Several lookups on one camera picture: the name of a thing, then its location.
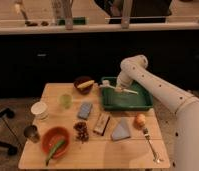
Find white handled brush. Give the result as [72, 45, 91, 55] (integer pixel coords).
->
[99, 80, 138, 94]

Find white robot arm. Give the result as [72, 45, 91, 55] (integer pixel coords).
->
[117, 55, 199, 171]

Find green plastic tray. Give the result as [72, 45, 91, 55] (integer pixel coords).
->
[100, 82, 153, 111]

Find yellow corn cob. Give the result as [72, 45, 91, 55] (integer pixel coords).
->
[77, 80, 94, 89]

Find dark brown bowl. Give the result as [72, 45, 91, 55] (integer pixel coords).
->
[74, 76, 94, 95]

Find blue sponge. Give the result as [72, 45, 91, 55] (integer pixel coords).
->
[77, 102, 92, 120]

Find brown wooden block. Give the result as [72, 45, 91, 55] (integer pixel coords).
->
[93, 113, 110, 135]

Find green translucent cup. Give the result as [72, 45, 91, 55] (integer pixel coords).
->
[59, 94, 72, 109]

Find grey triangular cloth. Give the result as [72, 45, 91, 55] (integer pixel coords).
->
[111, 118, 131, 141]

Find orange fruit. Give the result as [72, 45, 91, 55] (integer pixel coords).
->
[134, 113, 146, 127]

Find dark grape bunch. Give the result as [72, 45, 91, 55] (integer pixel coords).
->
[74, 122, 89, 142]

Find wooden table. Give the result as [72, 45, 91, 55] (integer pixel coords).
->
[18, 83, 170, 169]

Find white stacked cups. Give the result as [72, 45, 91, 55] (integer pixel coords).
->
[31, 101, 48, 120]

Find metal fork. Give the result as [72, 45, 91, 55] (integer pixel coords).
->
[142, 128, 161, 164]

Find orange bowl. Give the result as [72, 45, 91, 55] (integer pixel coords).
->
[41, 126, 70, 159]

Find green chili pepper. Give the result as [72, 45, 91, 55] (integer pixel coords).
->
[45, 139, 65, 166]

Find metal cup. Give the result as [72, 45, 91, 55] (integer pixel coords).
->
[24, 125, 40, 143]

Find black office chair base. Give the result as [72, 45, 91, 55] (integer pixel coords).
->
[0, 107, 19, 157]

